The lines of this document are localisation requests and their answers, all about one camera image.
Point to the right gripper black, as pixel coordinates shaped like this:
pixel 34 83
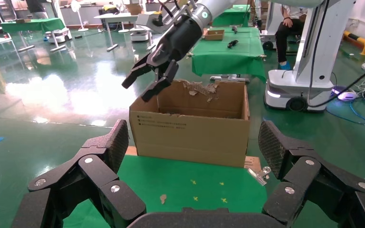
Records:
pixel 181 39

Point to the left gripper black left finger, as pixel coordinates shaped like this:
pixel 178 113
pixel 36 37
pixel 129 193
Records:
pixel 85 182

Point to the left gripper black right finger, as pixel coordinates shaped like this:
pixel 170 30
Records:
pixel 314 185

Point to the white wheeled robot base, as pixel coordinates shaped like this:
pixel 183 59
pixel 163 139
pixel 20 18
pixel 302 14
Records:
pixel 57 35
pixel 139 34

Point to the brown cardboard box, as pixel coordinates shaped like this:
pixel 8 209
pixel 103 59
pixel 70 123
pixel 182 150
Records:
pixel 135 8

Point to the large open cardboard carton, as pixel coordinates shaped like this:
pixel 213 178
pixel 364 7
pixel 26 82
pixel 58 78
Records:
pixel 195 135

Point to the shallow cardboard tray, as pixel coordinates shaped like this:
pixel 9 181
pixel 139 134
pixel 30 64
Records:
pixel 214 34

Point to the small cardboard scrap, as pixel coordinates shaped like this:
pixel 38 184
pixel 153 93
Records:
pixel 163 198

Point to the silver binder clip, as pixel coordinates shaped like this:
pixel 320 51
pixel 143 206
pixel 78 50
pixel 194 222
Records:
pixel 259 175

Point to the white metal table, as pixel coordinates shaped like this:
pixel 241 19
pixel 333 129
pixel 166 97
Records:
pixel 116 18

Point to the white standing fan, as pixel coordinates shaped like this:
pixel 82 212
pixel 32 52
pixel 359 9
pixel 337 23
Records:
pixel 78 8
pixel 121 15

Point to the green cloth covered table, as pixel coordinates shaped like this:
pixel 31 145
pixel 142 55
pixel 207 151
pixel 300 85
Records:
pixel 229 59
pixel 236 15
pixel 33 24

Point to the green table cloth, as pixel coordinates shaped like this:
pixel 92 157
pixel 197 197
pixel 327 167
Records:
pixel 176 176

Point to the white purple lit device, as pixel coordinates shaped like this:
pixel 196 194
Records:
pixel 345 94

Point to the small black tool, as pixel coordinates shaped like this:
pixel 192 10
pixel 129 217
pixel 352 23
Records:
pixel 234 29

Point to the standing person dark shirt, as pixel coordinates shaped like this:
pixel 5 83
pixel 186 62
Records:
pixel 37 6

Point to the white robot torso with base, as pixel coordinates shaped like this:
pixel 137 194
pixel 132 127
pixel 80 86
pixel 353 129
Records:
pixel 321 47

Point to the seated person black trousers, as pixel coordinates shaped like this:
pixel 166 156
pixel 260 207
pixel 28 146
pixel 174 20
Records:
pixel 284 34

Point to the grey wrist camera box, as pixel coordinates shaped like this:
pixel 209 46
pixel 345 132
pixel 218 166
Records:
pixel 149 21

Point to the yellow black guard rail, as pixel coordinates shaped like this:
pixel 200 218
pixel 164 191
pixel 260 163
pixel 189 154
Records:
pixel 360 42

